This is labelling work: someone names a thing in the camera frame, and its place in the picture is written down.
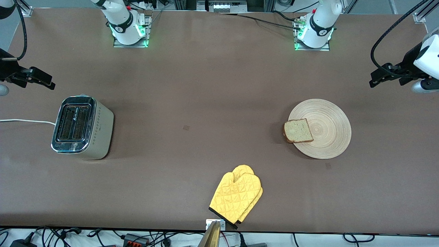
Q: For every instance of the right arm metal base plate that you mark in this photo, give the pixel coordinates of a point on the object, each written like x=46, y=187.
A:
x=118, y=44

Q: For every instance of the gold aluminium profile bar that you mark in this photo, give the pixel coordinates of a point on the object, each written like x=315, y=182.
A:
x=211, y=238

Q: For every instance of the black power adapter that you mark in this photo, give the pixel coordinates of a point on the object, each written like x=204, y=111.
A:
x=20, y=244

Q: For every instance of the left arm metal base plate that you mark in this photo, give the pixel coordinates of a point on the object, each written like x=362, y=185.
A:
x=325, y=49

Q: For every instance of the small metal mounting bracket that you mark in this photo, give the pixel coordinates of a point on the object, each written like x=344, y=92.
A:
x=209, y=224

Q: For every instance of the brown bread slice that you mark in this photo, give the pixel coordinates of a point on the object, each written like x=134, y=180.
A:
x=298, y=131

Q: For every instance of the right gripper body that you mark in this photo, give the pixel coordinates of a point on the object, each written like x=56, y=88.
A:
x=7, y=70

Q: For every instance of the aluminium corner bracket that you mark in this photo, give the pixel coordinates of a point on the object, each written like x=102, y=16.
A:
x=420, y=18
x=26, y=12

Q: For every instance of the yellow quilted oven mitt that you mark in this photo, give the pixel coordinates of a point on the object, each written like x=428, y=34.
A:
x=233, y=197
x=244, y=168

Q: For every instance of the beige chrome two-slot toaster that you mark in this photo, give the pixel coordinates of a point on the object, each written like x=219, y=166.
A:
x=99, y=137

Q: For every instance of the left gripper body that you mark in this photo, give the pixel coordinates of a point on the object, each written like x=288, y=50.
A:
x=408, y=62

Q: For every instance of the white power strip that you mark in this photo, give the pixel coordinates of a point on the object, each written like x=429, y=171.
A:
x=226, y=7

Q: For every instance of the red and black connector block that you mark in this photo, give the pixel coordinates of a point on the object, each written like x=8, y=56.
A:
x=132, y=240

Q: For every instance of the round wooden plate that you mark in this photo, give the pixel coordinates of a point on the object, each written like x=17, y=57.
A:
x=329, y=130

